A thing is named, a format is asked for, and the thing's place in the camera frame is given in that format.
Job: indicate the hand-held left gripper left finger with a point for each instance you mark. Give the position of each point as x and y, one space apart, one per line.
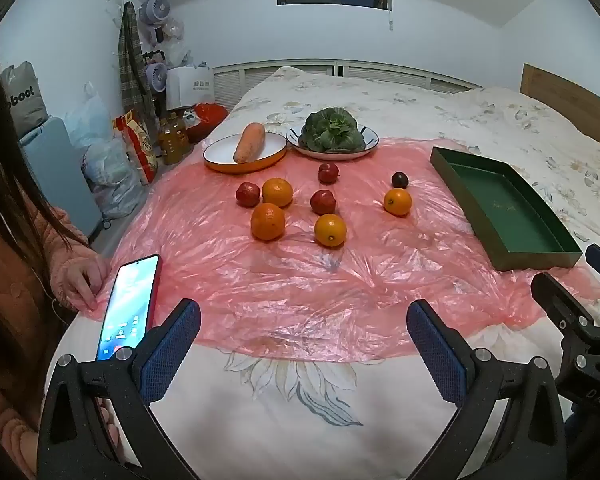
172 352

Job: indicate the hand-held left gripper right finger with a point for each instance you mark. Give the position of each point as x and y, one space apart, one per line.
437 355

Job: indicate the green rectangular tray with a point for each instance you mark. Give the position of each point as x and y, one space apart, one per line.
510 210

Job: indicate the orange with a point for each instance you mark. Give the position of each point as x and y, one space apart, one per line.
277 192
397 201
330 230
267 221

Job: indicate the dark purple plum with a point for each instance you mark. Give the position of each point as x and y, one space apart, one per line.
400 179

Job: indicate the red apple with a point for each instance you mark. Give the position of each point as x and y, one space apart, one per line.
247 194
328 173
323 201

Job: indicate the smartphone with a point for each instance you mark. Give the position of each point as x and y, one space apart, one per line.
130 300

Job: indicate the pink plastic sheet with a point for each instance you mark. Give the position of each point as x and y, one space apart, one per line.
290 285

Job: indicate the wooden headboard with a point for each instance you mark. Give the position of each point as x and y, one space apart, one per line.
570 92

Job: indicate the white plastic bag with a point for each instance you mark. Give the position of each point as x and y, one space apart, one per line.
110 175
87 115

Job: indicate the orange-rimmed white plate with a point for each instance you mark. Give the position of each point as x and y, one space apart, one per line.
217 152

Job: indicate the yellow drink bottle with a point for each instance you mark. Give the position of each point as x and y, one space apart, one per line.
167 146
181 135

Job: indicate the orange snack bag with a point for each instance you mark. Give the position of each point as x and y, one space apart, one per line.
137 145

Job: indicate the carrot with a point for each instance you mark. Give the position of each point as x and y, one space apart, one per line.
250 142

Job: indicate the light blue suitcase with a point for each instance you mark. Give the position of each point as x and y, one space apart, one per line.
55 160

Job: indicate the white patterned plate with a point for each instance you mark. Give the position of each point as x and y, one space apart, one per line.
371 137

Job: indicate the floral bedspread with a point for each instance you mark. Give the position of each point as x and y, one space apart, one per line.
430 105

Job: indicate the red bag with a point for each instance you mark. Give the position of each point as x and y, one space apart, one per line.
207 117

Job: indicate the green bok choy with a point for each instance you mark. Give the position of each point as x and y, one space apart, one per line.
330 132

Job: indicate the white cardboard box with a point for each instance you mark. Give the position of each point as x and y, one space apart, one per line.
190 87

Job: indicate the purple clip fan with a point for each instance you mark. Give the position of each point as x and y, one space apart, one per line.
156 72
157 10

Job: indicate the white louvered radiator cover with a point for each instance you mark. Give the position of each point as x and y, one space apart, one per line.
380 72

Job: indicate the plaid scarf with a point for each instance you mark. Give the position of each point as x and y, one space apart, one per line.
130 60

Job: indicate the grey printed bag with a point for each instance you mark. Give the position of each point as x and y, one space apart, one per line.
25 95

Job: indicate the clear plastic bag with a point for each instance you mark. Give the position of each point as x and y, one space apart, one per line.
176 37

